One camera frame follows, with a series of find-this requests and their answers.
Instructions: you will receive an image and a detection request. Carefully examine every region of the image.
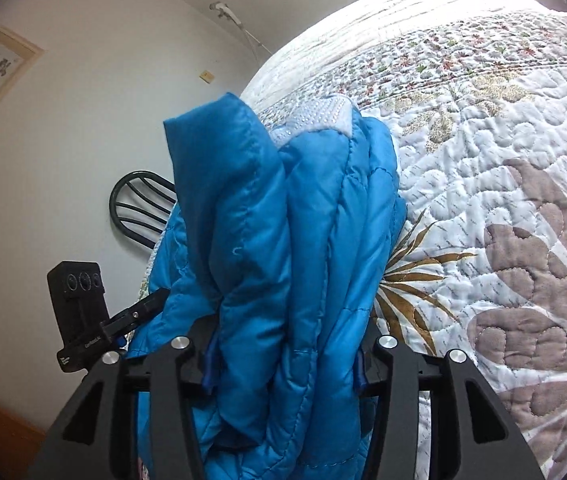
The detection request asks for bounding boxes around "floral quilted bedspread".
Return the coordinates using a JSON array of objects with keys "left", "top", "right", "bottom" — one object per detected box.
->
[{"left": 138, "top": 0, "right": 567, "bottom": 480}]

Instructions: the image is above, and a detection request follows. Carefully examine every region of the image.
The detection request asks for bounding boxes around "blue puffer jacket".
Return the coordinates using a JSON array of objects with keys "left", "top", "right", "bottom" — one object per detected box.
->
[{"left": 136, "top": 92, "right": 409, "bottom": 480}]

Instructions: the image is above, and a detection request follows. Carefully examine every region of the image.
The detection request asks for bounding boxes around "black metal chair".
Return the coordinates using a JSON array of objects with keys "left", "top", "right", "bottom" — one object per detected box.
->
[{"left": 108, "top": 171, "right": 178, "bottom": 252}]

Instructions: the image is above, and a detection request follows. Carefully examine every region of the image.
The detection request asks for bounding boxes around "white wall device with cord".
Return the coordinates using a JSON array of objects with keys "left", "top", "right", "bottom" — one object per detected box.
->
[{"left": 208, "top": 1, "right": 275, "bottom": 57}]

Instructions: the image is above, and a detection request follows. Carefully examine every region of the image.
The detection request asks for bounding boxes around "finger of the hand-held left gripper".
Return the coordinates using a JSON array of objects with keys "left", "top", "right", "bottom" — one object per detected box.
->
[{"left": 102, "top": 287, "right": 171, "bottom": 347}]

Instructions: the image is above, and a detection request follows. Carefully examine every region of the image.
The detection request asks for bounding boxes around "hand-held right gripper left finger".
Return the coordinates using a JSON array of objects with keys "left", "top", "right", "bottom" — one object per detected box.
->
[{"left": 26, "top": 316, "right": 220, "bottom": 480}]

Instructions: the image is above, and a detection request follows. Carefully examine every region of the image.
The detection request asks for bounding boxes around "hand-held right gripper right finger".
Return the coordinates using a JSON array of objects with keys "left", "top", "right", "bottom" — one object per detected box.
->
[{"left": 356, "top": 335, "right": 547, "bottom": 480}]

